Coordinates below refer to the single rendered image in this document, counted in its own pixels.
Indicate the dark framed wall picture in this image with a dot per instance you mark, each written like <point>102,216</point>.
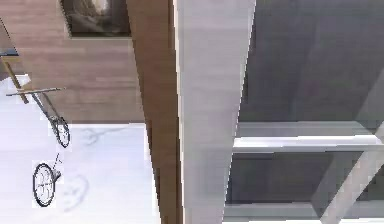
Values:
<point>96,20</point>

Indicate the white open shelf unit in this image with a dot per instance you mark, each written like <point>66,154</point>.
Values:
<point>210,100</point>

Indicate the grey bicycle with black wheels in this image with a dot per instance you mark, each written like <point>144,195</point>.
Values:
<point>61,131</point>

